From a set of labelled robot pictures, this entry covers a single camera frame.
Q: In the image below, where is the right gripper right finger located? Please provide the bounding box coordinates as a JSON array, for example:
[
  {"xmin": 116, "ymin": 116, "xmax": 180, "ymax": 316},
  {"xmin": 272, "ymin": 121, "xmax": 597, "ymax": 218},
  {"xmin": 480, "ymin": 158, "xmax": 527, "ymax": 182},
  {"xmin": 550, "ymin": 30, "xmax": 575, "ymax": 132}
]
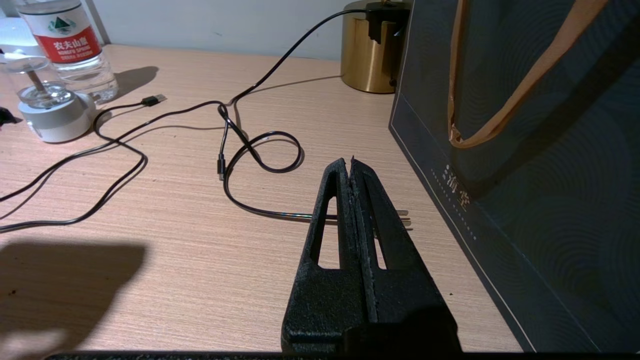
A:
[{"xmin": 349, "ymin": 156, "xmax": 462, "ymax": 353}]

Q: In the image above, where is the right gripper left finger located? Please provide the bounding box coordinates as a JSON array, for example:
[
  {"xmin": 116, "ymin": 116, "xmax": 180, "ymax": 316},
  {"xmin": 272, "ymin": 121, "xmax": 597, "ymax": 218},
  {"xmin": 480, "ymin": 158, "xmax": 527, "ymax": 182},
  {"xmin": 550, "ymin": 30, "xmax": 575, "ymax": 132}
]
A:
[{"xmin": 281, "ymin": 158, "xmax": 377, "ymax": 353}]

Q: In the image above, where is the dark box with gold trim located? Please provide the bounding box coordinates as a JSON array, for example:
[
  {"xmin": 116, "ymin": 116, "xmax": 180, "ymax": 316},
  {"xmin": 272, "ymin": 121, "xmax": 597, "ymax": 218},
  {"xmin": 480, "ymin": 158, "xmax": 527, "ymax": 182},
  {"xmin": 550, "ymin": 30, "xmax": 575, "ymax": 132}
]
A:
[{"xmin": 389, "ymin": 0, "xmax": 640, "ymax": 353}]

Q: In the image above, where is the brass desk lamp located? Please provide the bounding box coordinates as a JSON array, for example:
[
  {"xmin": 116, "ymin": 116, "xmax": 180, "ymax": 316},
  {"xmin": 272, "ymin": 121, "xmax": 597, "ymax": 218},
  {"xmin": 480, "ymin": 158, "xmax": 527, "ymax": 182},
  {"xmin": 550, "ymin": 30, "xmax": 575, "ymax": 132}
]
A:
[{"xmin": 341, "ymin": 0, "xmax": 413, "ymax": 94}]

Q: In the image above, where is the black box on lamp base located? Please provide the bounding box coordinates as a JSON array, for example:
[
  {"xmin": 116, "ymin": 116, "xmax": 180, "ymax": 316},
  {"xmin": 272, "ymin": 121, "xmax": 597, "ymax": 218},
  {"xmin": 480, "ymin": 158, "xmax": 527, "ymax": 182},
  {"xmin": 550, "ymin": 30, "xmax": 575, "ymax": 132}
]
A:
[{"xmin": 366, "ymin": 0, "xmax": 412, "ymax": 45}]

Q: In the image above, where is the glass dome on white base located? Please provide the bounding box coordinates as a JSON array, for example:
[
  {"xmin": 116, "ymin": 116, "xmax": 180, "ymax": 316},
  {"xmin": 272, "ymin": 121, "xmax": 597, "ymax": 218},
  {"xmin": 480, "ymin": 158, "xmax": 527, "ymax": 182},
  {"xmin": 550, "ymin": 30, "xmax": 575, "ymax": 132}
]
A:
[{"xmin": 0, "ymin": 54, "xmax": 97, "ymax": 144}]

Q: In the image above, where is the water bottle red cap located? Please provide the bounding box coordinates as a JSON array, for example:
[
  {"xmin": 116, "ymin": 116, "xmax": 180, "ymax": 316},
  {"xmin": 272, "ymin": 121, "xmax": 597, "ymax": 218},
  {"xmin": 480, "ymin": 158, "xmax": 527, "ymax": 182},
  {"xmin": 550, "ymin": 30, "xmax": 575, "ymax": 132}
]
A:
[{"xmin": 17, "ymin": 0, "xmax": 120, "ymax": 105}]

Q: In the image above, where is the black lamp power cord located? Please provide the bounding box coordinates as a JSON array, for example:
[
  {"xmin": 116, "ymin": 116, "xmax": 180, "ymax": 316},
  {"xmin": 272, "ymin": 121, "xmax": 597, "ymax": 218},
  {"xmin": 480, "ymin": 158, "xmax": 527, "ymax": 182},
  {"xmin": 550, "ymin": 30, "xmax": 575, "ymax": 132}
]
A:
[{"xmin": 217, "ymin": 9, "xmax": 415, "ymax": 232}]

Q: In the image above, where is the black USB cable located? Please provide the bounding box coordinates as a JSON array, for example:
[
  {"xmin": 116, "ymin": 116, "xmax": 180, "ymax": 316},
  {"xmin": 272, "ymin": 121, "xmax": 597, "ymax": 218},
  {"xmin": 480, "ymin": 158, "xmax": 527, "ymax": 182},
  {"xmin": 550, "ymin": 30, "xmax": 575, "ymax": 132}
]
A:
[{"xmin": 0, "ymin": 94, "xmax": 233, "ymax": 234}]

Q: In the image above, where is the tan ribbon bag handle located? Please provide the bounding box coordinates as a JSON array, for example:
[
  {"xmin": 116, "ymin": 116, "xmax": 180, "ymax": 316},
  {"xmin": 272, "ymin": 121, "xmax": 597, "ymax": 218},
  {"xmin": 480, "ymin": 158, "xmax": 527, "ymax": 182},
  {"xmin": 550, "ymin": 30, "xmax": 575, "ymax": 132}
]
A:
[{"xmin": 447, "ymin": 0, "xmax": 612, "ymax": 150}]

